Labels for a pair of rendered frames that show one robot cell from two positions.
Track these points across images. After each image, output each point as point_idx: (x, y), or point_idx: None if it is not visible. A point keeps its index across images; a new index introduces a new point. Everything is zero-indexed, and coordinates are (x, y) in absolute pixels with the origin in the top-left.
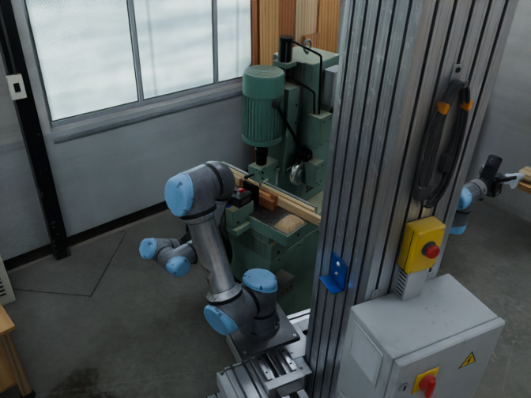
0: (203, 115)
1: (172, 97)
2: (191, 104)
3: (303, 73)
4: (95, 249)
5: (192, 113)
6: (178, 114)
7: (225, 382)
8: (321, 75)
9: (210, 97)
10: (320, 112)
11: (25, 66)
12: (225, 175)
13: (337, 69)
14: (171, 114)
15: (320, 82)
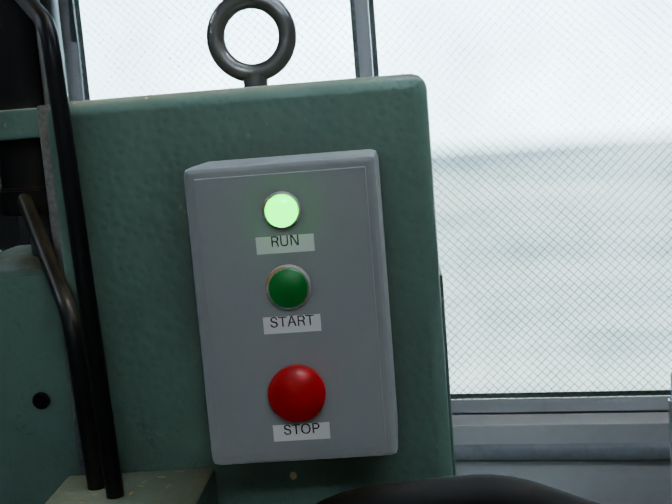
0: (620, 502)
1: (507, 410)
2: (563, 447)
3: (50, 176)
4: None
5: (569, 481)
6: (507, 473)
7: None
8: (64, 181)
9: (654, 439)
10: (147, 490)
11: (17, 235)
12: None
13: (253, 161)
14: (477, 466)
15: (70, 238)
